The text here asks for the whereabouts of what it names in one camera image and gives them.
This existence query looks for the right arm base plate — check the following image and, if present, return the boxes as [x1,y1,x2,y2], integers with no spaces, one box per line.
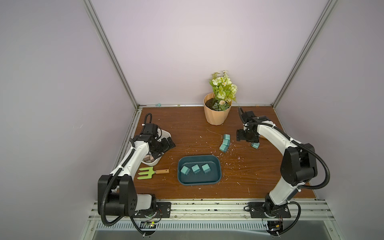
[244,202,291,219]

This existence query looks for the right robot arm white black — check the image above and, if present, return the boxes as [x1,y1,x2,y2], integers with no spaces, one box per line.
[237,108,331,218]

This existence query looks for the dark teal storage box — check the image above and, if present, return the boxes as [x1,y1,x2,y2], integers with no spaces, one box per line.
[178,155,222,186]

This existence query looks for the green garden fork wooden handle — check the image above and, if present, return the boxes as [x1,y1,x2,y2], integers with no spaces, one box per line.
[137,167,170,180]

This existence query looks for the white storage box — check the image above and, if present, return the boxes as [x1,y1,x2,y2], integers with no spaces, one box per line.
[142,129,175,167]

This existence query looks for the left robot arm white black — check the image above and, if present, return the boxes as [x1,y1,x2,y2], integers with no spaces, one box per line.
[98,113,176,227]

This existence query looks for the peach ribbed flower pot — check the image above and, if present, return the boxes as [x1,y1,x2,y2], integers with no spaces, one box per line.
[204,93,232,126]

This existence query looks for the pink plug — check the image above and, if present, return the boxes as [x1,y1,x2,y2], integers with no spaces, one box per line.
[143,155,155,164]

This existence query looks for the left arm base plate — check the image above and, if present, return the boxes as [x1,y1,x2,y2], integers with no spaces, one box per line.
[133,202,172,220]

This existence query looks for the artificial green flower plant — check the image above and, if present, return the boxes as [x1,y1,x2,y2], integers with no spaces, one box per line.
[209,70,238,112]

